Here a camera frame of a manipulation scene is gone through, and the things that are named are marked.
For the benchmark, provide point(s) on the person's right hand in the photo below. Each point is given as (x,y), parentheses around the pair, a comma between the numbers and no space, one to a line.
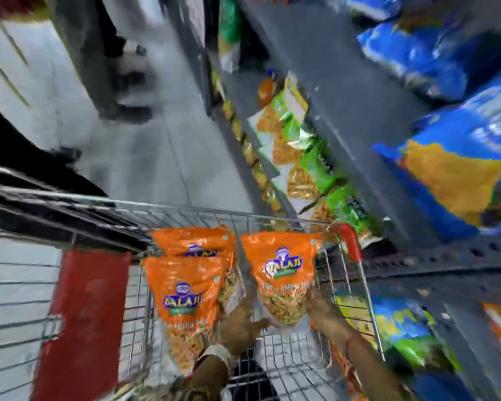
(327,317)

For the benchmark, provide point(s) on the person's left hand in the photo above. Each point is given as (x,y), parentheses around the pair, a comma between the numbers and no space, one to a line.
(238,325)

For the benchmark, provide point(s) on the person's left fingers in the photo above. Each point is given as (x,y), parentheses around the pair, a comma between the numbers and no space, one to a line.
(262,323)

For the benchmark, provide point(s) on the person's right fingers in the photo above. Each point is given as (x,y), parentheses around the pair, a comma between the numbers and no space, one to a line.
(317,299)

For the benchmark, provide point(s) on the orange snack packet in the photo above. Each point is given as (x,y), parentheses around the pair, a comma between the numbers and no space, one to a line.
(188,300)
(282,271)
(192,242)

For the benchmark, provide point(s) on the person's left forearm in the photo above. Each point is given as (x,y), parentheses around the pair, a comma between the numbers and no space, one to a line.
(211,377)

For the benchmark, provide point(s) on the person's right forearm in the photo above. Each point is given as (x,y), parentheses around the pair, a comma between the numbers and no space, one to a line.
(371,369)

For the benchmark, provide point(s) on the white wristband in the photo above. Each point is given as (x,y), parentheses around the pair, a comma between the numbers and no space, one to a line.
(219,354)

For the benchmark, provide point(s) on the blue and green snack packet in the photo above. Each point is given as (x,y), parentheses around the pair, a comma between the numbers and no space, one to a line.
(400,329)

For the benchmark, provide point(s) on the row of yellow packets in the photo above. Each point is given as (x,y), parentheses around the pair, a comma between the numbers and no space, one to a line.
(248,150)

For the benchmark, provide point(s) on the red cart seat flap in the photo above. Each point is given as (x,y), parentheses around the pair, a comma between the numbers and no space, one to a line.
(83,325)

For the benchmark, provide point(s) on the grey metal shelf rack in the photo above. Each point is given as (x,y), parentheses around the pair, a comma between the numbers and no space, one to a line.
(342,100)

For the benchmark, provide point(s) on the tall green packet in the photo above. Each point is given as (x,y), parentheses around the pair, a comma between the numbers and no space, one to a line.
(229,29)

